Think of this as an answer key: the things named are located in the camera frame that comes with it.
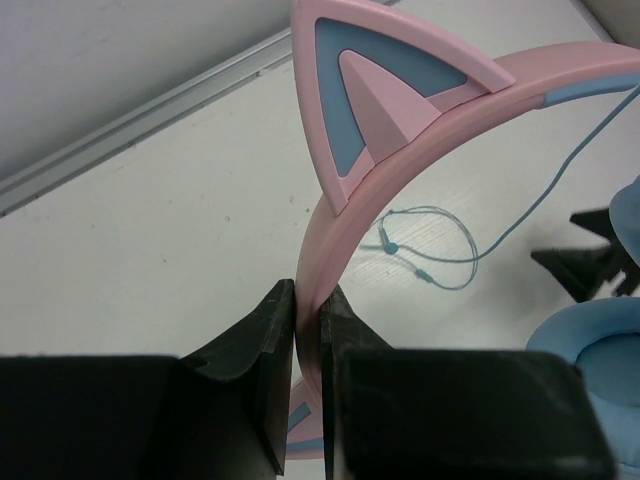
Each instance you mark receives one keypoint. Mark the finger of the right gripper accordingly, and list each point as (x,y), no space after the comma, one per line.
(581,272)
(595,221)

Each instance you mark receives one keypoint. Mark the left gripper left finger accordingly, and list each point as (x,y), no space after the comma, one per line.
(220,412)

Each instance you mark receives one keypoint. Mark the pink blue cat-ear headphones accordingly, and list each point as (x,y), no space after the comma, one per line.
(383,95)

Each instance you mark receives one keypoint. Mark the aluminium table frame rail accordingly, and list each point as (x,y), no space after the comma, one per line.
(125,132)

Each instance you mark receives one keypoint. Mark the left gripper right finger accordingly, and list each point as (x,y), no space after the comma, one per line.
(450,414)

